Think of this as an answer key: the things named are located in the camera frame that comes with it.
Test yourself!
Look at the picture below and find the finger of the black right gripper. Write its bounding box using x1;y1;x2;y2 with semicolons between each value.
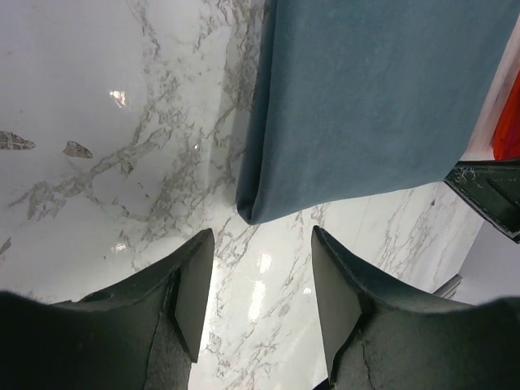
444;158;520;244

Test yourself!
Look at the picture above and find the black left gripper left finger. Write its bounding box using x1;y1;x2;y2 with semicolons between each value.
1;229;215;389

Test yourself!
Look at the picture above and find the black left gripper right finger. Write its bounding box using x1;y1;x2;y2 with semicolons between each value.
311;227;519;389

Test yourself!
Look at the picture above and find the grey-blue t-shirt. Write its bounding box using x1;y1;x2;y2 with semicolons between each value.
236;1;519;225

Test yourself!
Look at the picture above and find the folded white t-shirt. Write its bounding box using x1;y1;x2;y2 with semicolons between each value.
461;19;519;161

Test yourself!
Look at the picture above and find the folded red t-shirt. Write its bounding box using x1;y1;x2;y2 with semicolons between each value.
492;74;520;161

